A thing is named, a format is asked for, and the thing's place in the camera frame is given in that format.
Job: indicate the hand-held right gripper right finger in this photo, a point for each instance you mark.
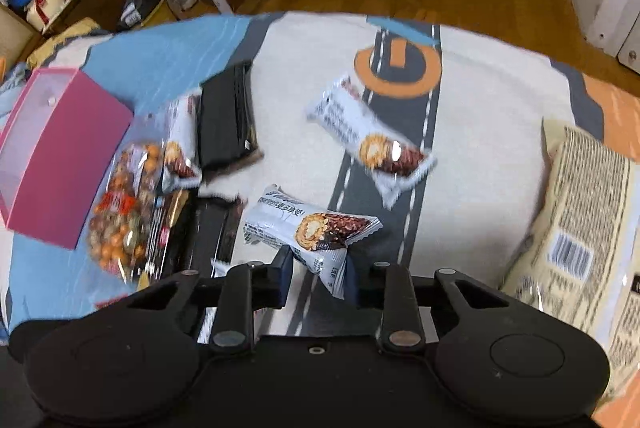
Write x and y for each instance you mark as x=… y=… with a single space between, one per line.
x=350 y=279

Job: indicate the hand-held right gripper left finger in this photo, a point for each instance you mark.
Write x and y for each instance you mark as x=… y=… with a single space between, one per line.
x=283 y=269

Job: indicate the white chocolate roll snack packet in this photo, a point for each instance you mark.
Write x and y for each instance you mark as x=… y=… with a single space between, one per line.
x=367 y=140
x=179 y=143
x=305 y=225

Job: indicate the black snack packet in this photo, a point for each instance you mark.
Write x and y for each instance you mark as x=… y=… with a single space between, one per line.
x=225 y=118
x=207 y=233

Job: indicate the clear bag of mixed nuts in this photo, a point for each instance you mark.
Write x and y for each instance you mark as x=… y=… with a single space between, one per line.
x=125 y=208

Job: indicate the large cream snack bag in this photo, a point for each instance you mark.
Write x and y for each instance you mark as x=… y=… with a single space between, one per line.
x=575 y=228

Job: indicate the pink cardboard box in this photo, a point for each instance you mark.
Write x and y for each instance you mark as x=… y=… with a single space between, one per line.
x=55 y=143

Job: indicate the black bag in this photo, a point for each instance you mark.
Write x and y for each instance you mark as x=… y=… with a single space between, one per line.
x=140 y=5

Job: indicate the yellow pillow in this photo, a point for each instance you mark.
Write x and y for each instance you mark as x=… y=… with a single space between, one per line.
x=65 y=40

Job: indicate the beige headboard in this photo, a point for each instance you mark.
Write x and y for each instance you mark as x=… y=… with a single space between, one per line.
x=17 y=35

